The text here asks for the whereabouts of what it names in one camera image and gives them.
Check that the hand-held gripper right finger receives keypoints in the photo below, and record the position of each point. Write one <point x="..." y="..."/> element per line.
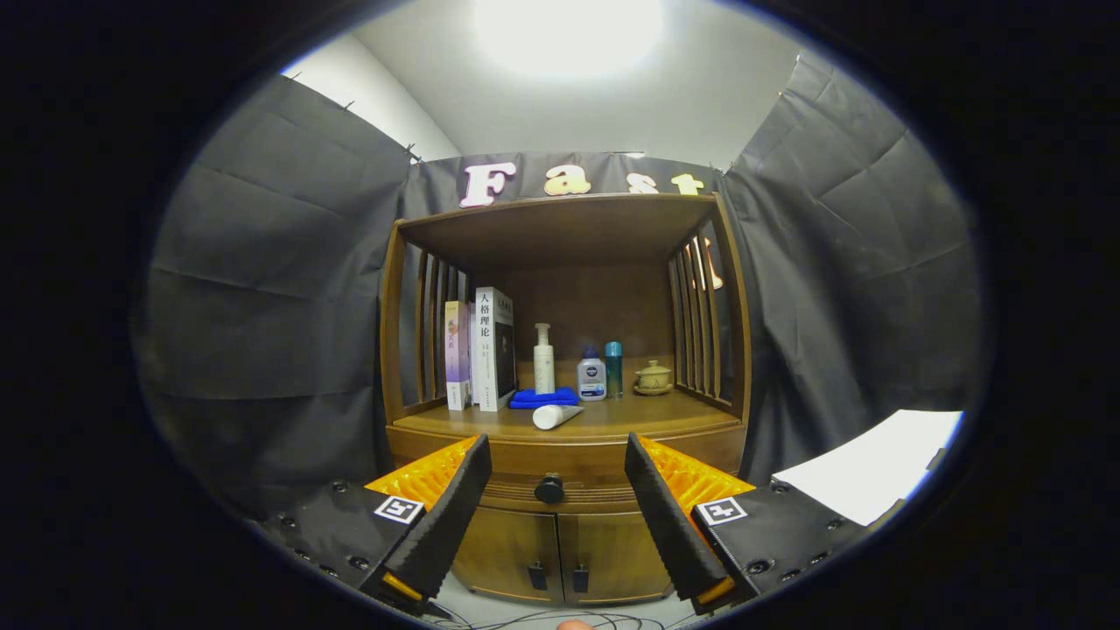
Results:
<point x="669" y="525"/>

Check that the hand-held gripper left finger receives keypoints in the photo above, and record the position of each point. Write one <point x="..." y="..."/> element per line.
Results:
<point x="455" y="516"/>

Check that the wooden drawer with black knob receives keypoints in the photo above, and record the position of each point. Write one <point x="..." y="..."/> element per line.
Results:
<point x="577" y="464"/>

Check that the white cream tube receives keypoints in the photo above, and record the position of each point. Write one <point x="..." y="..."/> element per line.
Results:
<point x="551" y="417"/>

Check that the wooden cabinet door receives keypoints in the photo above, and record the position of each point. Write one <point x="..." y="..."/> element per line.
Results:
<point x="507" y="551"/>
<point x="621" y="556"/>

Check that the wooden countertop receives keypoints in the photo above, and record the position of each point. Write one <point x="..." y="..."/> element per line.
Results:
<point x="630" y="420"/>

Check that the brown wooden cabinet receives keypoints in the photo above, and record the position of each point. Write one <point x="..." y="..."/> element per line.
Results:
<point x="560" y="229"/>

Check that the blue folded cloth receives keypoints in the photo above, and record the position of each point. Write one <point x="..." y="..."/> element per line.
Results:
<point x="542" y="398"/>

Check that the beige ceramic teacup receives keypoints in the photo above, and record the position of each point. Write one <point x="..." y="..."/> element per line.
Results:
<point x="654" y="378"/>

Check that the purple book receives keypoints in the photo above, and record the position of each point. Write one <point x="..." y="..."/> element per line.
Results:
<point x="457" y="354"/>

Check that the teal bottle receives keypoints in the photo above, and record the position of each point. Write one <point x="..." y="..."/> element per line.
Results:
<point x="613" y="372"/>

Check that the white bottle with blue cap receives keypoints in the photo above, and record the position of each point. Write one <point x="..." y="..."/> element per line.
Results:
<point x="592" y="381"/>

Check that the thick white book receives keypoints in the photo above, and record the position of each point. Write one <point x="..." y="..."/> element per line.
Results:
<point x="484" y="350"/>

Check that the white pump bottle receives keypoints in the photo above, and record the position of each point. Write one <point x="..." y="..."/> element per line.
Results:
<point x="544" y="367"/>

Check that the white board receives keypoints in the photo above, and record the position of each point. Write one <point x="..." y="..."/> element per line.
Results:
<point x="875" y="472"/>

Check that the black backdrop cloth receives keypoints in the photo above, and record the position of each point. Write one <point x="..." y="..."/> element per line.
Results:
<point x="262" y="306"/>

